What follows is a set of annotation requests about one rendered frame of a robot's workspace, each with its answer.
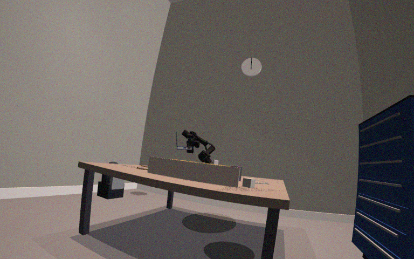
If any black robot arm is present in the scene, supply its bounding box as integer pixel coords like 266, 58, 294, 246
182, 130, 215, 163

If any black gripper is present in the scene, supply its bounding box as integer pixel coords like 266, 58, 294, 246
187, 134, 194, 153

